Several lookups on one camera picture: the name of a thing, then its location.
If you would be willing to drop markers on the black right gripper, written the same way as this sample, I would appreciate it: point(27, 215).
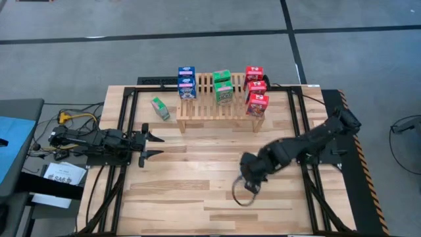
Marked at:
point(253, 166)

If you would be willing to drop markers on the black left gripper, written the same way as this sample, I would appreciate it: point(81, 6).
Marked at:
point(143, 145)

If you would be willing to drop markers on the red Froot Loops cereal box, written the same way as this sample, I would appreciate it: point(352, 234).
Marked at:
point(257, 105)
point(256, 88)
point(254, 73)

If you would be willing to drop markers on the blue Frosted Flakes cereal box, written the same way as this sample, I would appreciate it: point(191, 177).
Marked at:
point(186, 71)
point(187, 89)

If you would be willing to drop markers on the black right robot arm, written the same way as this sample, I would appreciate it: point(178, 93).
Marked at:
point(312, 138)

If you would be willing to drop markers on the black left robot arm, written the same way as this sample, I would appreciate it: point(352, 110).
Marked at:
point(82, 140)

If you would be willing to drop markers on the wooden slatted shelf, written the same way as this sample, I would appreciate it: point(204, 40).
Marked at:
point(204, 112)

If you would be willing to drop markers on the black perforated plate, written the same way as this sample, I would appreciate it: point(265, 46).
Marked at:
point(154, 81)

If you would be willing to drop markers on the small black power adapter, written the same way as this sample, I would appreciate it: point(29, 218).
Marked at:
point(61, 155)

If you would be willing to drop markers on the printed white paper sheet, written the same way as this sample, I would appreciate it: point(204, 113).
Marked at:
point(62, 171)

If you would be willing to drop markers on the blank white paper sheet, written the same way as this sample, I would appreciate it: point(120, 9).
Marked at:
point(49, 200)

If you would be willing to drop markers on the grey table with blue top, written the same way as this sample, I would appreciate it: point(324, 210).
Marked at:
point(16, 141)

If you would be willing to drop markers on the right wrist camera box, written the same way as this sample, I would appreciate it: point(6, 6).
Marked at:
point(254, 187)

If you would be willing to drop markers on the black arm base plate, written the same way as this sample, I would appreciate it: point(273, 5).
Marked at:
point(332, 156)
point(98, 161)

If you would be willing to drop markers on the black aluminium table frame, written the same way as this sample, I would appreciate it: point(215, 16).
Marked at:
point(292, 112)

